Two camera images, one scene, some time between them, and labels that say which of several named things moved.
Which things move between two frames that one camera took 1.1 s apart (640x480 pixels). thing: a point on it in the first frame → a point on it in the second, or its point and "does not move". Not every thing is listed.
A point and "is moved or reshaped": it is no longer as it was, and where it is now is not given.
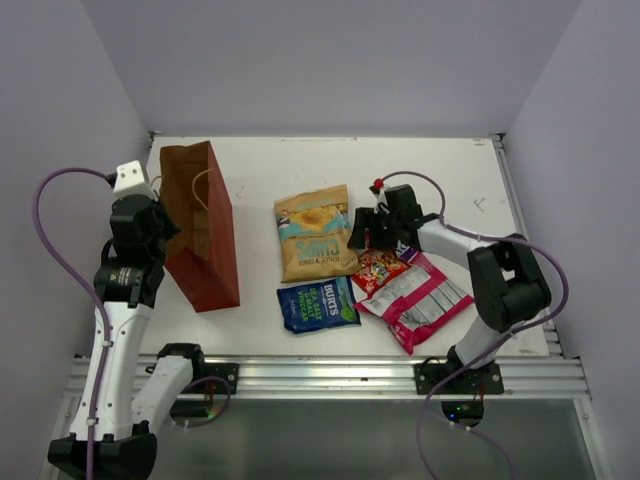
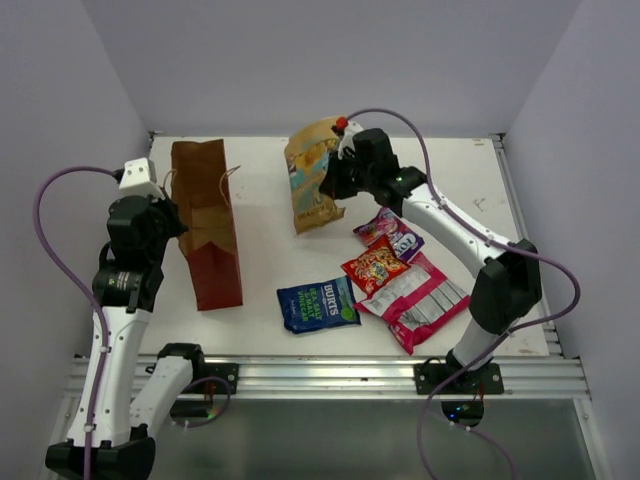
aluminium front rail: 374,377 does not move
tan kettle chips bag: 315,239 → 305,155
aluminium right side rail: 550,325 does not move
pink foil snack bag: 416,304 does not move
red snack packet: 374,266 does not move
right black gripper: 365,218 → 332,185
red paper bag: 201,257 is moved or reshaped
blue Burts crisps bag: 319,306 does not move
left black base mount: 200,369 does not move
